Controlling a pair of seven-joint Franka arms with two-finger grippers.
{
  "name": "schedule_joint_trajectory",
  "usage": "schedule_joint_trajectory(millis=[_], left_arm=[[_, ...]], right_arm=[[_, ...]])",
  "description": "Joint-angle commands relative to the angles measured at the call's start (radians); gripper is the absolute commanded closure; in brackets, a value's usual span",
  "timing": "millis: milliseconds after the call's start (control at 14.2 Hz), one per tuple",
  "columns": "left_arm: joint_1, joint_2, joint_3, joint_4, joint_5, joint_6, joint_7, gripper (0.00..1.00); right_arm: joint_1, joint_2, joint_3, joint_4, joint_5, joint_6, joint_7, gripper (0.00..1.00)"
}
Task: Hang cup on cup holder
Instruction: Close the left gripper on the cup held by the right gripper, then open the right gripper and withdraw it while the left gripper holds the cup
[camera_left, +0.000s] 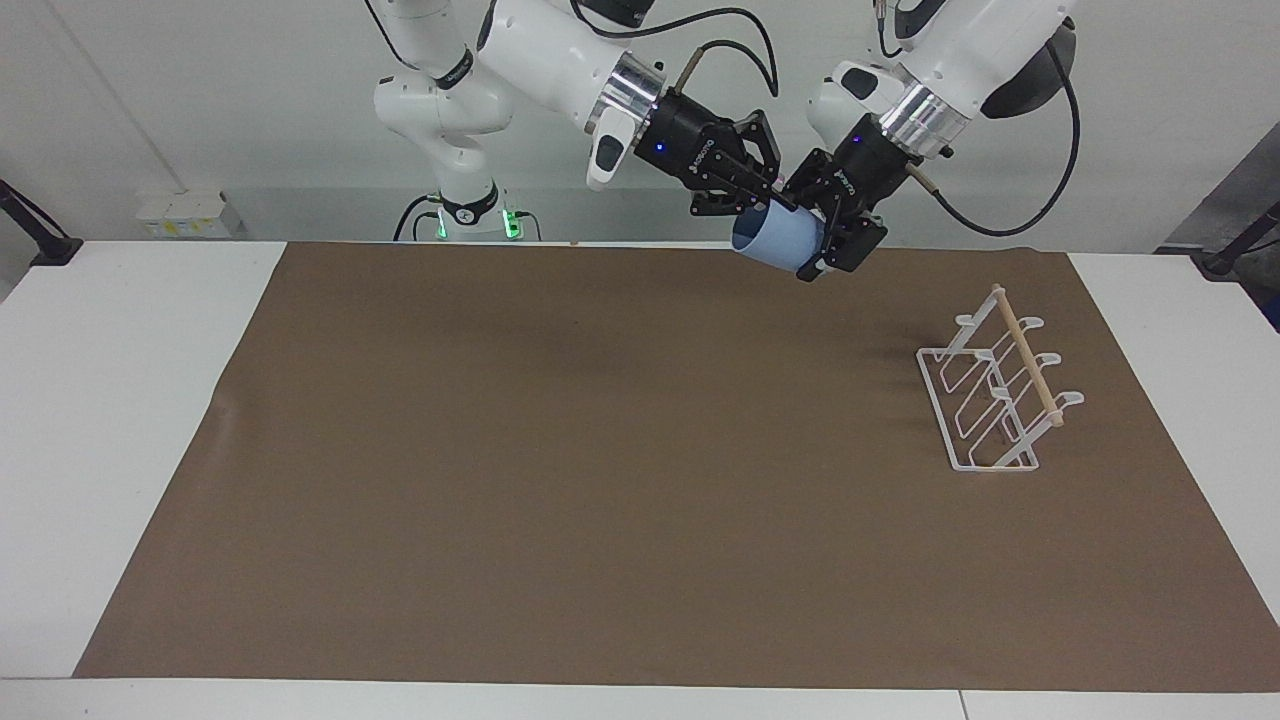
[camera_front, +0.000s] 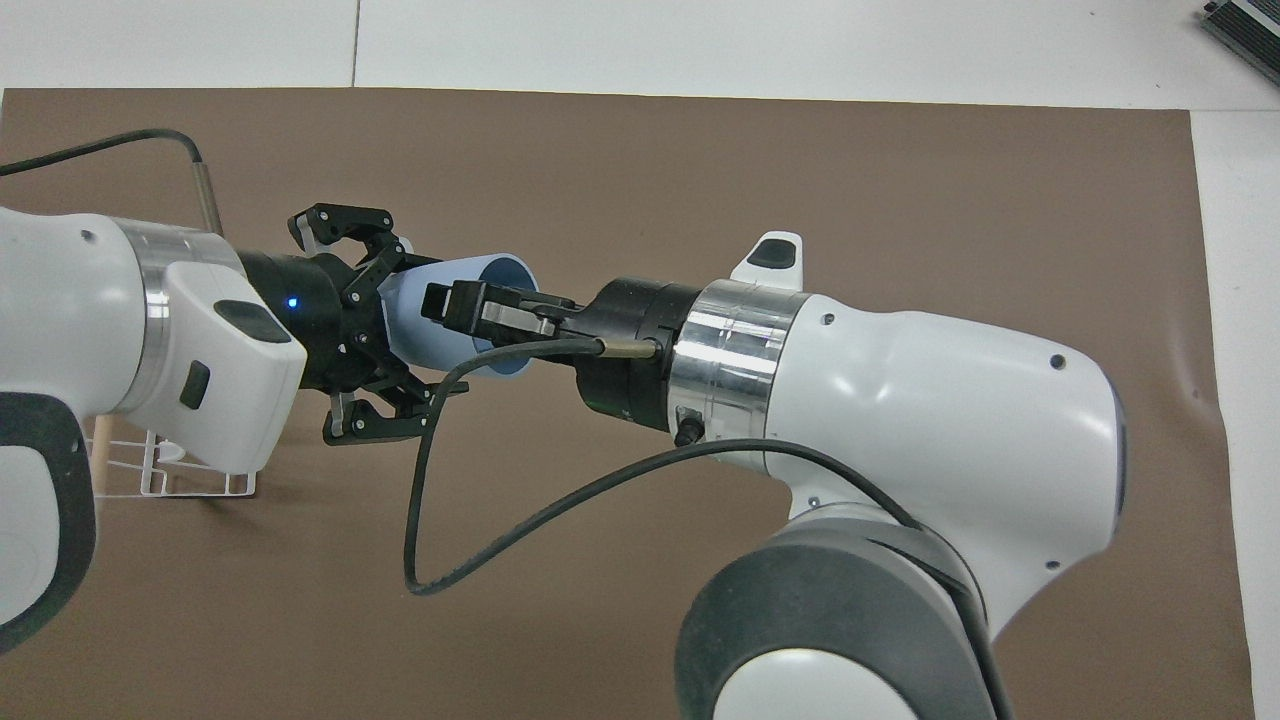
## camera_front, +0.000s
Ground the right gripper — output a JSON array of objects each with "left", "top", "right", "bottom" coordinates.
[{"left": 545, "top": 276, "right": 703, "bottom": 434}]

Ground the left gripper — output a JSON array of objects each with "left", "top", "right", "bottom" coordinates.
[{"left": 238, "top": 203, "right": 472, "bottom": 447}]

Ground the light blue cup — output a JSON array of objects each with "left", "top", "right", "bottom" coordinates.
[{"left": 378, "top": 250, "right": 542, "bottom": 382}]

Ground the dark metal device box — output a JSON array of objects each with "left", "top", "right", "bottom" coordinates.
[{"left": 1200, "top": 0, "right": 1280, "bottom": 63}]

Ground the black cable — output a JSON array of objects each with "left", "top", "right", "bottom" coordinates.
[
  {"left": 0, "top": 128, "right": 227, "bottom": 239},
  {"left": 403, "top": 334, "right": 1015, "bottom": 720}
]

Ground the white wire cup holder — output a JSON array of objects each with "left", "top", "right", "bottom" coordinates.
[{"left": 88, "top": 414, "right": 258, "bottom": 500}]

